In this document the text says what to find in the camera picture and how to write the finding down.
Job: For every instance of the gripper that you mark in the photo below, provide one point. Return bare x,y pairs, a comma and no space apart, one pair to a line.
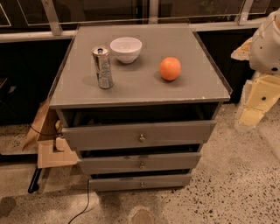
266,49

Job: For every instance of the metal window railing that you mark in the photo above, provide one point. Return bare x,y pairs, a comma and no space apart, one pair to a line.
29,20

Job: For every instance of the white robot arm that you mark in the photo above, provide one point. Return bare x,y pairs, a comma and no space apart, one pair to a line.
262,51

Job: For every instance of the grey bottom drawer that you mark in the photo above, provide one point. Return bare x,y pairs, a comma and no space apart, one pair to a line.
144,182

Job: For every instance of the grey drawer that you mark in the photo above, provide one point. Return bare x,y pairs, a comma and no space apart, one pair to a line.
106,137
139,163
144,182

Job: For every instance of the grey drawer cabinet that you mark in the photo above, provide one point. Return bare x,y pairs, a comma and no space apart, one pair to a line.
139,93

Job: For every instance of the grey top drawer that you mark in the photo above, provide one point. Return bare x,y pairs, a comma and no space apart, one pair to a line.
106,137

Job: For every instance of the black bar on floor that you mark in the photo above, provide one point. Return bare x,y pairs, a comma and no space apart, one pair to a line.
34,184

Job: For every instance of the silver drink can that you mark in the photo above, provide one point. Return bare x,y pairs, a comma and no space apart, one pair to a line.
102,66

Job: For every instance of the orange fruit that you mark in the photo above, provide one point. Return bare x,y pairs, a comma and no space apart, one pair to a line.
170,68

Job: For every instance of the white bowl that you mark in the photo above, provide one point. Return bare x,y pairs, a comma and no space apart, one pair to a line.
126,49

